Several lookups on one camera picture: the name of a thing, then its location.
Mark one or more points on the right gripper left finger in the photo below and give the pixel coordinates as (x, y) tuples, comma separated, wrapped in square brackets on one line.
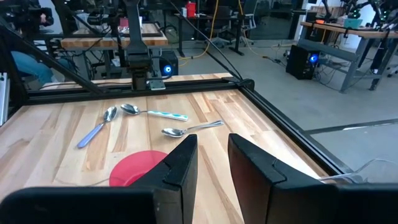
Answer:
[(177, 193)]

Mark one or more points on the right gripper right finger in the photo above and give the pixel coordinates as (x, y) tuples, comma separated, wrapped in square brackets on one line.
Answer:
[(264, 196)]

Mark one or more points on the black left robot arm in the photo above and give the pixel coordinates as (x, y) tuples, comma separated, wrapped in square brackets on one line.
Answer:
[(136, 56)]

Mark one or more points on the pink plastic bowl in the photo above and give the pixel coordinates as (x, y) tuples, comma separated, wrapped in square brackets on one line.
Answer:
[(133, 168)]

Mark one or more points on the all-metal spoon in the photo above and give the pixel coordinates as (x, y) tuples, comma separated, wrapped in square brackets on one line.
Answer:
[(174, 132)]

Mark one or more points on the shallow clear plastic tray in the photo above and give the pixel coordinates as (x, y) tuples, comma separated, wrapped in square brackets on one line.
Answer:
[(342, 178)]

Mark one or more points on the black computer tower blue light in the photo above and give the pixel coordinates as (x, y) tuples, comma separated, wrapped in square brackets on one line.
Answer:
[(169, 67), (301, 62)]

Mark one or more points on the wooden workstation table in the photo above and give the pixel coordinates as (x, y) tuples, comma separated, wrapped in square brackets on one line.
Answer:
[(105, 42)]

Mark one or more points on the red container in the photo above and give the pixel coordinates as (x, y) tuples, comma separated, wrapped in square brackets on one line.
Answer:
[(191, 9)]

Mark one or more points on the wooden desk grey legs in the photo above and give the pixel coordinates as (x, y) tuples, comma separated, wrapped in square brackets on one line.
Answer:
[(351, 31)]

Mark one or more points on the person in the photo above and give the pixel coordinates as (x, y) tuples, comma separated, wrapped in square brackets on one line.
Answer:
[(31, 65)]

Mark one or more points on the teal box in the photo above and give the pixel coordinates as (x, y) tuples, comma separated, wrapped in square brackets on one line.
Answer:
[(353, 23)]

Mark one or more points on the silver aluminium extrusion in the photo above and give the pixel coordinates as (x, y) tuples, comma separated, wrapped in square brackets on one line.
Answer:
[(4, 99)]

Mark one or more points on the black aluminium table frame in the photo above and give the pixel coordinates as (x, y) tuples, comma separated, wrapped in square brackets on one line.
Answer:
[(186, 88)]

